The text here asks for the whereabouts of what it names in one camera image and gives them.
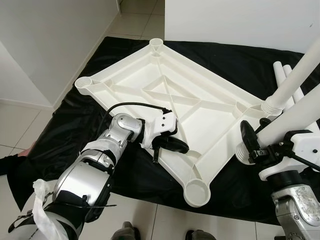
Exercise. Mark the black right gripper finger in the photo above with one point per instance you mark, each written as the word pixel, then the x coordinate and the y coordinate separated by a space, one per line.
pixel 249 137

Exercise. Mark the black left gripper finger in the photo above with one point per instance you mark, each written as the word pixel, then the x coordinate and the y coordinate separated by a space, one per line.
pixel 176 145

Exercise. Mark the white plastic table leg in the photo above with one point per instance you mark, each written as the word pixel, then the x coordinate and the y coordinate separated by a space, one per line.
pixel 295 80
pixel 278 70
pixel 290 122
pixel 288 70

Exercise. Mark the white plastic children table top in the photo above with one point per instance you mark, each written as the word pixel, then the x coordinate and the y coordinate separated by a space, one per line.
pixel 200 115

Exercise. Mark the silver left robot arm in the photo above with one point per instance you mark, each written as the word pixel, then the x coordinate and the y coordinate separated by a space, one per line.
pixel 85 180

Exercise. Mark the grey right robot foot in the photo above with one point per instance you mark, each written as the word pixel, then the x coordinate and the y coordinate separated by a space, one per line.
pixel 200 235

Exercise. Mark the grey robot foot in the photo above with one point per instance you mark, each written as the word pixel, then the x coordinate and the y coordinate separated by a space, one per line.
pixel 200 235
pixel 125 232

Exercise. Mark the grey left robot foot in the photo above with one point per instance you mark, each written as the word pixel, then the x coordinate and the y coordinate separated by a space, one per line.
pixel 125 232

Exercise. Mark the white plastic wrap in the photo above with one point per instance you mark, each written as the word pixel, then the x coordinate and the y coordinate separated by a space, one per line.
pixel 45 220

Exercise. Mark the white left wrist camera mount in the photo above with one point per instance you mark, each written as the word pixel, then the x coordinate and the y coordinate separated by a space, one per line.
pixel 162 127

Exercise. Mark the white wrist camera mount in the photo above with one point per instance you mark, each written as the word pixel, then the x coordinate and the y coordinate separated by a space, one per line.
pixel 305 145
pixel 162 127

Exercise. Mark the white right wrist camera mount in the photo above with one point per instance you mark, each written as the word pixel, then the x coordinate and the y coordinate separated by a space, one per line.
pixel 305 145

